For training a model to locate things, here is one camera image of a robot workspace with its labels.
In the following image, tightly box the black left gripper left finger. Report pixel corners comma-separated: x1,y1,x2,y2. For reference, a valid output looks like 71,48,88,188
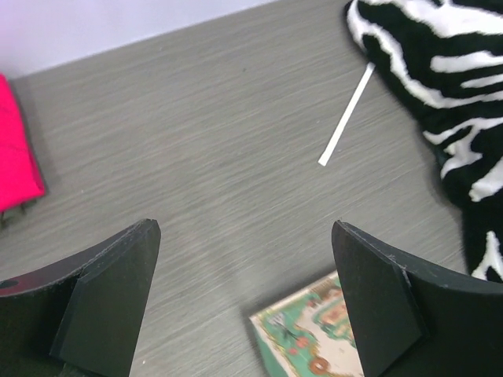
1,219,161,376

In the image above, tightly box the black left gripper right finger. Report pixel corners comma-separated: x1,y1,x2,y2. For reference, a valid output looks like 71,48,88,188
332,221,502,376

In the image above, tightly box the printed paper gift bag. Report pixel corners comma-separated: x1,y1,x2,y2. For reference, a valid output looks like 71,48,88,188
250,271,364,377

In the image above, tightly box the white paper strip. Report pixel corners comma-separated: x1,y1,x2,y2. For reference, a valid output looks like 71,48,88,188
318,64,374,167

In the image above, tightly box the zebra striped blanket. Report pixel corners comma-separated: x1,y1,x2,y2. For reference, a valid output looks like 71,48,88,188
344,1,502,283

